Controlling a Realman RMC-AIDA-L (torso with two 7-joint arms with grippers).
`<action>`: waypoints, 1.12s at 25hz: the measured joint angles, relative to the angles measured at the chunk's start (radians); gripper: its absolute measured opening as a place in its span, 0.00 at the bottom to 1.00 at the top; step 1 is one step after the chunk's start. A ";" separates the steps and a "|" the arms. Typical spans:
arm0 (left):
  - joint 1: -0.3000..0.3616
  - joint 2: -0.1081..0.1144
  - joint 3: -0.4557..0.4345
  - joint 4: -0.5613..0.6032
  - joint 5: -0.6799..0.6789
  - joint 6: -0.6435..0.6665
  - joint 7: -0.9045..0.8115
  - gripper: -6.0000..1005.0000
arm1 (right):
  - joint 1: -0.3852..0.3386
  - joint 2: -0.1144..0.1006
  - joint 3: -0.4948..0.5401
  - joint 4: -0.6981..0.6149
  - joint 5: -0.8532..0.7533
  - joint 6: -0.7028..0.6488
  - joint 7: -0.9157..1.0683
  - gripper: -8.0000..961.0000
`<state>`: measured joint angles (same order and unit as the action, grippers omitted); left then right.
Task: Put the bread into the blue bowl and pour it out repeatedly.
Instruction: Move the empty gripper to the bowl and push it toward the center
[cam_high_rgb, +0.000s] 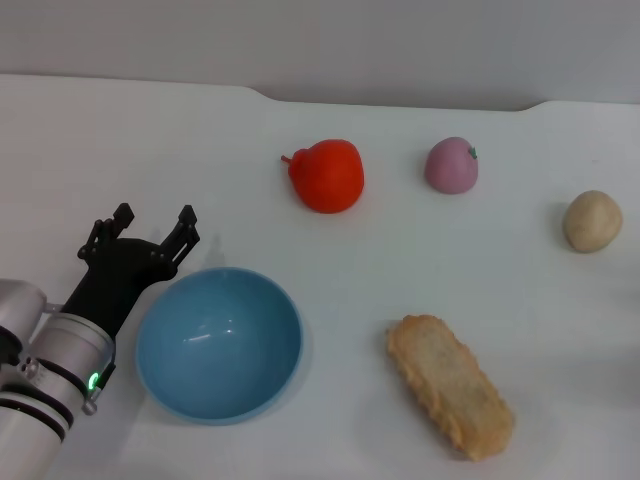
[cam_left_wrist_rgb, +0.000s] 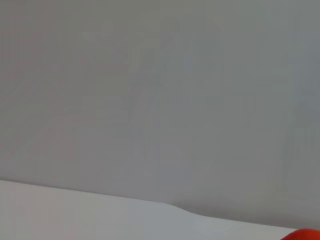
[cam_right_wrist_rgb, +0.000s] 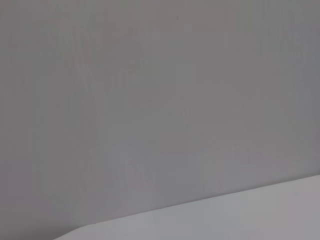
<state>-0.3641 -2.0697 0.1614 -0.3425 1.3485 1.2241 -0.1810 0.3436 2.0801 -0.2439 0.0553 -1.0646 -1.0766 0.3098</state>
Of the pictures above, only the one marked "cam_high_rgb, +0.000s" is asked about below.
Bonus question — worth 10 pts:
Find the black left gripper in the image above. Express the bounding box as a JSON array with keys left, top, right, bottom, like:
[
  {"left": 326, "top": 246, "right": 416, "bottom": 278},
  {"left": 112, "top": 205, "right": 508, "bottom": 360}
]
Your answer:
[{"left": 62, "top": 201, "right": 202, "bottom": 342}]

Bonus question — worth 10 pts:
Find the blue bowl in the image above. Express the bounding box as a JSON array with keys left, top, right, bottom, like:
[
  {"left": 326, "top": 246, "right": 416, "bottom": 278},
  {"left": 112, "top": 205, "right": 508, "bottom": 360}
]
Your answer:
[{"left": 134, "top": 266, "right": 305, "bottom": 427}]

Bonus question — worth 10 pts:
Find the long toasted bread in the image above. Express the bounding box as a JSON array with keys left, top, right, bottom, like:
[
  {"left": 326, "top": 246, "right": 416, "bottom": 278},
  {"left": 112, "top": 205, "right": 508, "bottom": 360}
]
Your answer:
[{"left": 385, "top": 313, "right": 517, "bottom": 463}]

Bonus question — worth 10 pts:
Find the red toy pear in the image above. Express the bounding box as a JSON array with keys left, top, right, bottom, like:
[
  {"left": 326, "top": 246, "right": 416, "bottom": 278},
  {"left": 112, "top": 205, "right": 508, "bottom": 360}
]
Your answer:
[{"left": 280, "top": 138, "right": 366, "bottom": 216}]

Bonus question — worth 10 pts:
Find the pink toy peach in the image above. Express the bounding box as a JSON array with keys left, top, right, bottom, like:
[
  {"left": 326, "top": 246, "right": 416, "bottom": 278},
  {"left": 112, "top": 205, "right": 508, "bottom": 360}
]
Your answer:
[{"left": 424, "top": 135, "right": 480, "bottom": 195}]

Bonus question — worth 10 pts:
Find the beige toy potato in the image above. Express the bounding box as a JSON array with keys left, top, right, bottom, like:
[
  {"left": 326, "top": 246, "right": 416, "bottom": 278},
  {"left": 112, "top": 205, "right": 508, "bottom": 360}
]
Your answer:
[{"left": 561, "top": 189, "right": 625, "bottom": 254}]

